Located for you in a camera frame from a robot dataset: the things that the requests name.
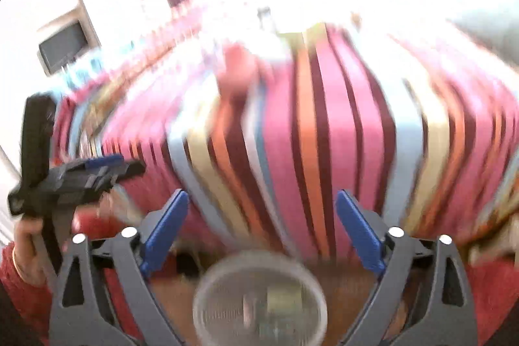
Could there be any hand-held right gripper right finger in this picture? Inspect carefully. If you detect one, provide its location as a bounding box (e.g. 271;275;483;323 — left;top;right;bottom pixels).
336;190;479;346

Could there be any striped colourful bed sheet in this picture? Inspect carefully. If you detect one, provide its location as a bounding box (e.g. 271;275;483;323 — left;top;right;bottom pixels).
53;22;519;261

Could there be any person's left forearm red sleeve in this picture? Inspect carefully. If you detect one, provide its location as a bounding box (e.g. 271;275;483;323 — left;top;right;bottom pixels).
0;243;55;346

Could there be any dark television screen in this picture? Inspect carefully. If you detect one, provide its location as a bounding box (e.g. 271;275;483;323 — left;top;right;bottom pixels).
38;22;89;76

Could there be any round white waste bin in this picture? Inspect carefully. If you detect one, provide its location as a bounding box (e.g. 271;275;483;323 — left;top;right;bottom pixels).
192;249;328;346

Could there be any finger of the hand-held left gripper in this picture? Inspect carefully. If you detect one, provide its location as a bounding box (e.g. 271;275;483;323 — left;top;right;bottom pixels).
61;155;147;206

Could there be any white cabinet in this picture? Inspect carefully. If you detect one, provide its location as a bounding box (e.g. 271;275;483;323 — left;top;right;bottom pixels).
20;0;102;77

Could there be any person's red fleece clothing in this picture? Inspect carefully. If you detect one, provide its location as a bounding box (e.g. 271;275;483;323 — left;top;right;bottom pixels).
466;261;519;346

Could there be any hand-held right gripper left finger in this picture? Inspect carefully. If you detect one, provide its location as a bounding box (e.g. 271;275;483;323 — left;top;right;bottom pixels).
49;189;190;346

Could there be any person's left hand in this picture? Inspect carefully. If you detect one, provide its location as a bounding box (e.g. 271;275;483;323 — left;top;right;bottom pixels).
13;204;79;287

